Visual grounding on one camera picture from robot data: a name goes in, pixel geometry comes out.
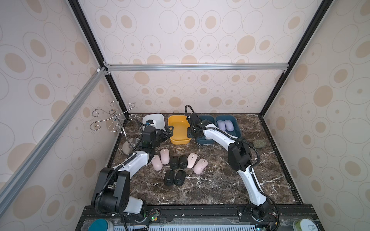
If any teal round container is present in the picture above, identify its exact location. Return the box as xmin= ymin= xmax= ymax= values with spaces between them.
xmin=88 ymin=219 xmax=114 ymax=231

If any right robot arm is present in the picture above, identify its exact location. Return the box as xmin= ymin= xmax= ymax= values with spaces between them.
xmin=186 ymin=113 xmax=280 ymax=224

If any horizontal aluminium back bar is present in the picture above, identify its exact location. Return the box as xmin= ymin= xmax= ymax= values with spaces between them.
xmin=107 ymin=63 xmax=289 ymax=71

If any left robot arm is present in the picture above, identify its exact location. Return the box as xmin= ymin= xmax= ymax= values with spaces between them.
xmin=91 ymin=126 xmax=173 ymax=217

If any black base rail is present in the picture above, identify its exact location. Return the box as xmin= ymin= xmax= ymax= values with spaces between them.
xmin=76 ymin=204 xmax=324 ymax=231

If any black mouse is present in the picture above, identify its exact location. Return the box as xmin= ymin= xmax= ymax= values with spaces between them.
xmin=169 ymin=156 xmax=179 ymax=170
xmin=164 ymin=169 xmax=175 ymax=186
xmin=179 ymin=155 xmax=188 ymax=169
xmin=174 ymin=170 xmax=187 ymax=186

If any yellow storage box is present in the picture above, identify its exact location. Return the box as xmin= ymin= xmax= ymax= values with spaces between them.
xmin=168 ymin=115 xmax=191 ymax=145

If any white storage box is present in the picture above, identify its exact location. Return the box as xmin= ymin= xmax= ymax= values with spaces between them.
xmin=142 ymin=114 xmax=165 ymax=130

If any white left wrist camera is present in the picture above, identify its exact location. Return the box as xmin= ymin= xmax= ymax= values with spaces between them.
xmin=145 ymin=119 xmax=158 ymax=129

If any small green sponge block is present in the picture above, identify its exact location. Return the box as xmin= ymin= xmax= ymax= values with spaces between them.
xmin=253 ymin=140 xmax=267 ymax=149

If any teal storage box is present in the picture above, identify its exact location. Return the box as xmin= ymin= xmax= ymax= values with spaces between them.
xmin=215 ymin=115 xmax=241 ymax=138
xmin=196 ymin=115 xmax=215 ymax=144

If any aluminium left side bar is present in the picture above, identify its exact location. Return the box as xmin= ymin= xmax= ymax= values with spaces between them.
xmin=1 ymin=66 xmax=107 ymax=216

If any silver wire cup rack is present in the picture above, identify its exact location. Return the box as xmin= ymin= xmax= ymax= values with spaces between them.
xmin=90 ymin=103 xmax=139 ymax=156

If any pink mouse far left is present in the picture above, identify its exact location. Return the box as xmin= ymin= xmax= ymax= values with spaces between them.
xmin=151 ymin=155 xmax=163 ymax=171

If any pink mouse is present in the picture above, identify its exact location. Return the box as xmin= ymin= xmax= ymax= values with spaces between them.
xmin=160 ymin=149 xmax=170 ymax=165
xmin=193 ymin=158 xmax=208 ymax=175
xmin=151 ymin=155 xmax=163 ymax=171
xmin=187 ymin=153 xmax=198 ymax=169

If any purple mouse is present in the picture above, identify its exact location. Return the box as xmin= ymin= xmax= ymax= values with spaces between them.
xmin=224 ymin=120 xmax=234 ymax=132
xmin=217 ymin=120 xmax=226 ymax=131

